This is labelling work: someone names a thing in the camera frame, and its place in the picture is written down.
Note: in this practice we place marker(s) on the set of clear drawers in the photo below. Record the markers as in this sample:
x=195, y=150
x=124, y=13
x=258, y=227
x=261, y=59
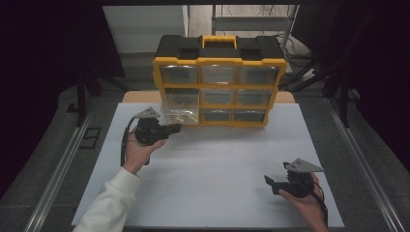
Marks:
x=219, y=74

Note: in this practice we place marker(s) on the grey metal shelf frame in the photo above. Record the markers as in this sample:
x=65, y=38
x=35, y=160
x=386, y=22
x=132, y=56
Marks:
x=249, y=23

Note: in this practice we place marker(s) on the white panel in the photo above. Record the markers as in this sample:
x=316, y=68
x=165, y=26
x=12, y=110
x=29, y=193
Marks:
x=141, y=29

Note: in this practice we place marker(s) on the black stand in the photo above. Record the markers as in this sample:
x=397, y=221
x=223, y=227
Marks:
x=344, y=106
x=81, y=103

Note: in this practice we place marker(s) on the wooden table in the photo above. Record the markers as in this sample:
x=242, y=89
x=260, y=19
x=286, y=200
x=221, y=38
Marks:
x=141, y=97

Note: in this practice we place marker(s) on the person's right hand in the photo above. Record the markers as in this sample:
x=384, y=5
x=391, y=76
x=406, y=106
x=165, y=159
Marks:
x=304, y=206

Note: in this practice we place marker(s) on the yellow black storage organizer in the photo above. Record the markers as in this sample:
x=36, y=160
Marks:
x=180, y=48

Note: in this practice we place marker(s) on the clear plastic drawer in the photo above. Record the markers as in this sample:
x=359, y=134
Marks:
x=180, y=101

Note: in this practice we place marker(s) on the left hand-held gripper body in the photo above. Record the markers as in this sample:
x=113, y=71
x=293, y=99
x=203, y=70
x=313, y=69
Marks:
x=148, y=132

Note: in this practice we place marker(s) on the white table mat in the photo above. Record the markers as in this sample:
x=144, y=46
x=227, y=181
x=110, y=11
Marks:
x=225, y=161

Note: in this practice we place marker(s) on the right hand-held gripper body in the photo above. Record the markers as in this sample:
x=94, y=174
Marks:
x=299, y=184

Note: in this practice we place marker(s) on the aluminium frame rail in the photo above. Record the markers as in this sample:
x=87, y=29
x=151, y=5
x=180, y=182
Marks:
x=361, y=161
x=61, y=174

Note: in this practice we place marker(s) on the person's left hand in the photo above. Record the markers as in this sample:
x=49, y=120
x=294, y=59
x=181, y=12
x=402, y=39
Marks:
x=138, y=154

